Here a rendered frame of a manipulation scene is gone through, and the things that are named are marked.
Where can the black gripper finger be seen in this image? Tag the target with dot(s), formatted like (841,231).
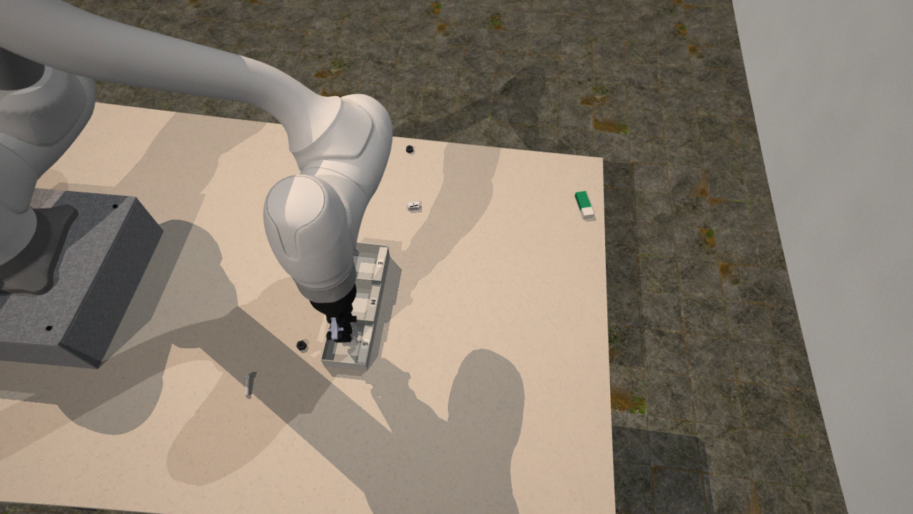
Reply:
(342,332)
(352,320)

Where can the grey three-compartment bin rack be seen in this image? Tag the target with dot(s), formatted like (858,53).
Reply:
(371,263)

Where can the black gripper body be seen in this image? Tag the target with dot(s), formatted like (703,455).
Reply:
(335,309)

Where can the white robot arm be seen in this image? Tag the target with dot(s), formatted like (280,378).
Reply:
(311,226)

